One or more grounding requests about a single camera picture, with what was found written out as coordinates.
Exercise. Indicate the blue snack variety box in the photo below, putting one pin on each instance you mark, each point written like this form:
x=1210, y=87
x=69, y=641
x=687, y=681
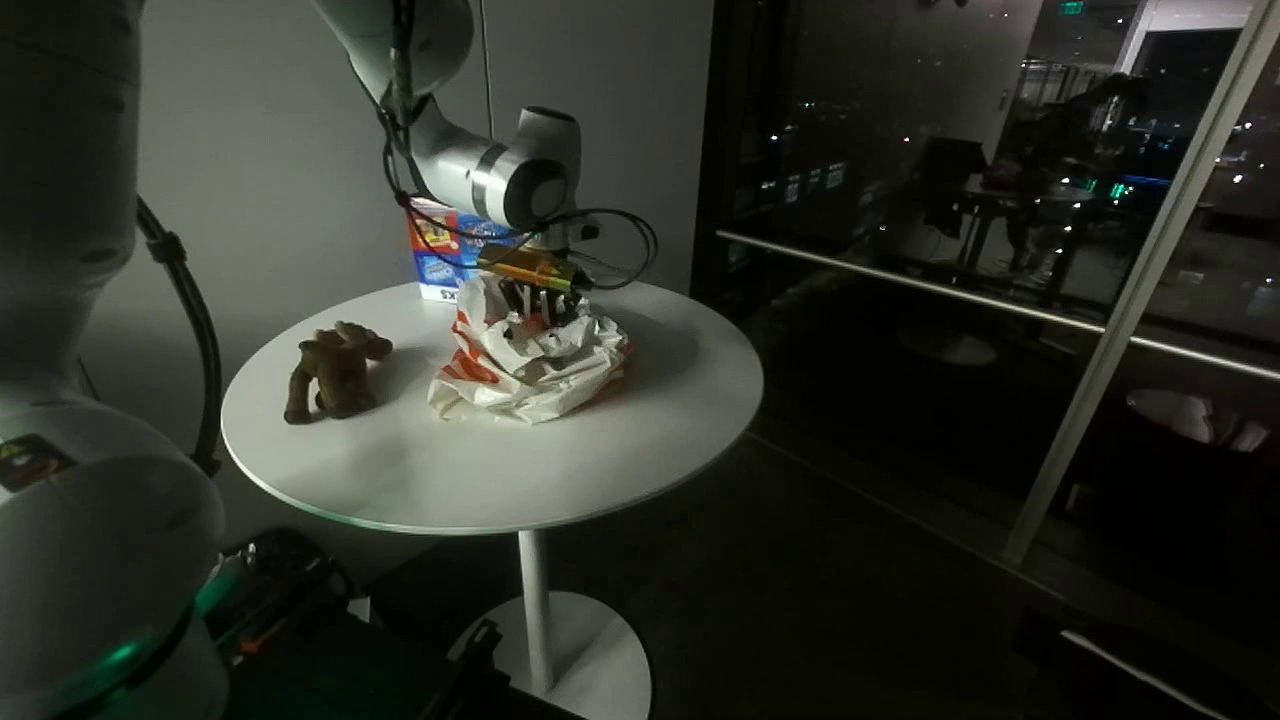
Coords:
x=445, y=244

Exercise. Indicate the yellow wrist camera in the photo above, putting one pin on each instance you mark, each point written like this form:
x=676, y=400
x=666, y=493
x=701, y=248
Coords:
x=543, y=274

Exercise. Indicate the brown plush moose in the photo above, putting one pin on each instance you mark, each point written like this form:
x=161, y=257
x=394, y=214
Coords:
x=335, y=374

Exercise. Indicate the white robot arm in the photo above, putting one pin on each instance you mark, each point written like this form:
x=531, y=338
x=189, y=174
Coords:
x=110, y=529

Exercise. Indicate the white orange plastic bag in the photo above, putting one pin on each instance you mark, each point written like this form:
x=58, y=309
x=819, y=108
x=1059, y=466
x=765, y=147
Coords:
x=525, y=352

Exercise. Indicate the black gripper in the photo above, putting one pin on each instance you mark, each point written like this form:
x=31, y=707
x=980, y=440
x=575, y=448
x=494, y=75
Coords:
x=515, y=292

